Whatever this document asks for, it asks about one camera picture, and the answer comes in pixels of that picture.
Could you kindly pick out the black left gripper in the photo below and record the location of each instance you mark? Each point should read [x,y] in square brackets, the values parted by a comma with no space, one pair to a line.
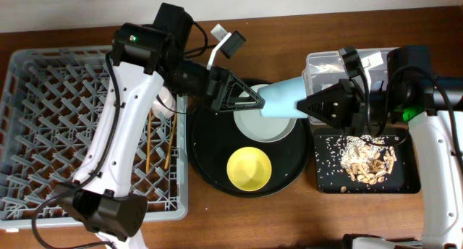
[215,90]

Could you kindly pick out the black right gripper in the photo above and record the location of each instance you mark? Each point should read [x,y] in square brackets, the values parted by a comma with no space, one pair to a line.
[357,104]

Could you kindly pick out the grey-white round plate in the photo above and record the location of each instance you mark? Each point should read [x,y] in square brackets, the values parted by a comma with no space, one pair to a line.
[264,125]

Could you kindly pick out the blue plastic cup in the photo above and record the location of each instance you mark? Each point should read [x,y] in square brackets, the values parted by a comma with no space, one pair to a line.
[281,99]

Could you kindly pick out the pink plastic cup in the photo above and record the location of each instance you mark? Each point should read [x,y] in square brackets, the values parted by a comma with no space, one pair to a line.
[164,105]

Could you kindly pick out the food scraps pile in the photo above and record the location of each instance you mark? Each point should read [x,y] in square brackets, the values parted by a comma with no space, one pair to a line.
[366,161]

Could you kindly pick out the yellow bowl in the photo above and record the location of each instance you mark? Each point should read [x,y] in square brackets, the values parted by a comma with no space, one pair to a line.
[249,169]

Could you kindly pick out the wooden chopstick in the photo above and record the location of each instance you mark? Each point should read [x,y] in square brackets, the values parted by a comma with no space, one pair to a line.
[171,140]
[148,148]

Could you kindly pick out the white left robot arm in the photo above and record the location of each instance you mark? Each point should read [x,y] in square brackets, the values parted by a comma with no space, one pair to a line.
[143,61]

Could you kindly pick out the clear plastic waste bin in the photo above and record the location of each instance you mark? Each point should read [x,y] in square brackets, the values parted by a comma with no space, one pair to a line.
[325,69]

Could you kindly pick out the grey plastic dishwasher rack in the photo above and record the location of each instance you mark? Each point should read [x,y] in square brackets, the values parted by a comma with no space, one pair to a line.
[50,106]

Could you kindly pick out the round black tray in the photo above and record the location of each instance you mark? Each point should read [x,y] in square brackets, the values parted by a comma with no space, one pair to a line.
[213,137]

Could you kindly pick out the black rectangular tray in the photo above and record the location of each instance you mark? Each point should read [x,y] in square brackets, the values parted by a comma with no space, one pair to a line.
[330,145]

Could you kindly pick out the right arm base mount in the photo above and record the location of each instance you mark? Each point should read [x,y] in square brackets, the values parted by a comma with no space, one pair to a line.
[356,241]

